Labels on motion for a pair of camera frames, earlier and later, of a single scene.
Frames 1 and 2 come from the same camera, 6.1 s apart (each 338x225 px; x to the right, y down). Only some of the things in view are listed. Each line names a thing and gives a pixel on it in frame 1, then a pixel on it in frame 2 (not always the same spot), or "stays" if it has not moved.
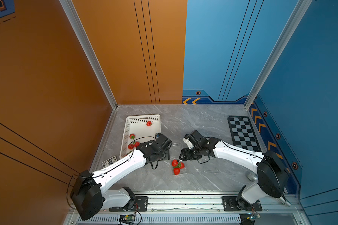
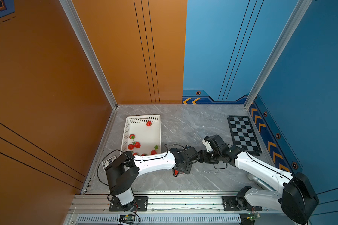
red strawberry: (176, 171) stays
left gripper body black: (165, 155) -> (188, 168)
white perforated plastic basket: (139, 128) stays
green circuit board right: (249, 219) stays
